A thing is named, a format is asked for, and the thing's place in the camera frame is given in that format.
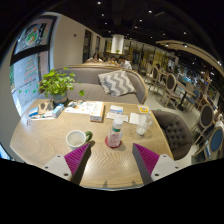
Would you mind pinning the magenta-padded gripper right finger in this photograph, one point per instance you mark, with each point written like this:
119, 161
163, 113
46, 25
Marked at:
148, 160

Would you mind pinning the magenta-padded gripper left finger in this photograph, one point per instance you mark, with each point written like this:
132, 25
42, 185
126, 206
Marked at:
75, 158

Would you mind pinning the clear white-capped water bottle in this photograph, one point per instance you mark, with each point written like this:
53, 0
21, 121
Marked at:
116, 130

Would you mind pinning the flat round red coaster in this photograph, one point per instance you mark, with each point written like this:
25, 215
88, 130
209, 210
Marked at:
106, 143

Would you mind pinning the clear plastic cup with straw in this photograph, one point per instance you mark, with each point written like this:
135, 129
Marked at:
142, 125

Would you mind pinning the grey tufted armchair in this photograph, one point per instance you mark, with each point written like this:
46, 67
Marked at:
175, 131

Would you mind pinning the white paper napkin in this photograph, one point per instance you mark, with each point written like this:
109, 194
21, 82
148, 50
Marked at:
134, 118

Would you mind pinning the white and orange box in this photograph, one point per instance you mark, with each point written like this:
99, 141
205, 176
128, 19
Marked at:
97, 113

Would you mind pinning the light blue tissue pack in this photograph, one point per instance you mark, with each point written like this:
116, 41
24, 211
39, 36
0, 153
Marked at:
58, 110

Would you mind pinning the yellow square card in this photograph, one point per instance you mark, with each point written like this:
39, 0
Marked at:
144, 109

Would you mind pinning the white printed leaflet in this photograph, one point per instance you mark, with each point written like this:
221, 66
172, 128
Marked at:
81, 107

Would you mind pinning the white paper card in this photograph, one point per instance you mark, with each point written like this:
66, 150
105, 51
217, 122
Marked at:
115, 117

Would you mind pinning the brown wooden stand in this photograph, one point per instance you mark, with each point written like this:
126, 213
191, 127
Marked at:
45, 107

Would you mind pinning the small blue white box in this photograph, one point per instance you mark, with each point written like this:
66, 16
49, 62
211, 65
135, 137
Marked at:
116, 109

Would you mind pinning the small blue flat pack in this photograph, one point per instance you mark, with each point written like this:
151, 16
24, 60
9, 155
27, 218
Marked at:
33, 111

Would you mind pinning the potted green leafy plant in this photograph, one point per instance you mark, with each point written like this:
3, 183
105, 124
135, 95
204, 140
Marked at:
56, 83

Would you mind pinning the group of wooden dining chairs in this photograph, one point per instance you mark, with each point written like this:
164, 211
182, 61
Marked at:
171, 83

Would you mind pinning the grey curved sofa bench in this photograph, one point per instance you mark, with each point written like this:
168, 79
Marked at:
86, 78

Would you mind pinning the grey white chevron cushion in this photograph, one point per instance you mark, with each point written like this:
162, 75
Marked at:
116, 83

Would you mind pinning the person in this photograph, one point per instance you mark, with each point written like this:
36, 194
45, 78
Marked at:
125, 63
95, 57
112, 60

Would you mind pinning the white round column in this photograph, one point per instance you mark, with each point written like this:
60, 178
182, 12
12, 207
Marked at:
117, 44

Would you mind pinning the group of ceiling spotlights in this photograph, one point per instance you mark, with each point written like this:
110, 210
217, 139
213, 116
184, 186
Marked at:
150, 11

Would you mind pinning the dark framed wall poster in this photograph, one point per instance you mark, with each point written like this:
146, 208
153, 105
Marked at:
33, 35

